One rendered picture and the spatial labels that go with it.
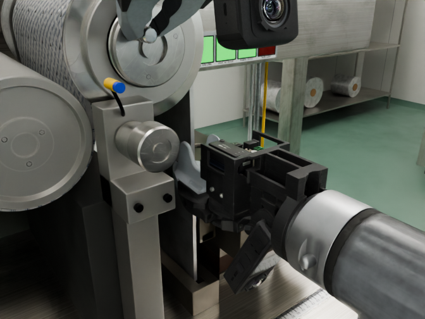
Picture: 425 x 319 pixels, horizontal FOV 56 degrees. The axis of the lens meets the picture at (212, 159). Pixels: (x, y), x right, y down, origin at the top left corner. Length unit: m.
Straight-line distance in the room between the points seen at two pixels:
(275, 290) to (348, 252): 0.33
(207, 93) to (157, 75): 3.45
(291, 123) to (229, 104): 2.72
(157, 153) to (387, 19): 5.19
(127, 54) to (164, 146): 0.09
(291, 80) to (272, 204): 0.97
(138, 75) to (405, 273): 0.27
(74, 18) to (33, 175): 0.14
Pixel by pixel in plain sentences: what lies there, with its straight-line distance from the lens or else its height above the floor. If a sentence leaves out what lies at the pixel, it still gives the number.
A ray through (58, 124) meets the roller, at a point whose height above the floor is 1.19.
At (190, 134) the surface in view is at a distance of 0.46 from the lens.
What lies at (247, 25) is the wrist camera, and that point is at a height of 1.28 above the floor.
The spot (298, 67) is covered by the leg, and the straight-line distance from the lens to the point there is 1.30.
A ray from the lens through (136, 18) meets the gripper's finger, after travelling 0.33.
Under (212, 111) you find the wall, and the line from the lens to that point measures 3.92.
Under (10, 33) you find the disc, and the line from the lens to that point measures 0.62.
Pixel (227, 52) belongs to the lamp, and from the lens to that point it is 0.88.
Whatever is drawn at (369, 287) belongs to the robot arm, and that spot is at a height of 1.12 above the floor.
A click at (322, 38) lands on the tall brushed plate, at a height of 1.18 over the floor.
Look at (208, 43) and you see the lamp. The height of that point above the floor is 1.20.
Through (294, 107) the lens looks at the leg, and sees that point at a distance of 1.33.
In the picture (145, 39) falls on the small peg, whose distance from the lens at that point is 0.35.
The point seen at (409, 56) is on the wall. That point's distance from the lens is 5.32.
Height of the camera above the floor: 1.30
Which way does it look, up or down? 23 degrees down
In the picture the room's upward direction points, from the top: straight up
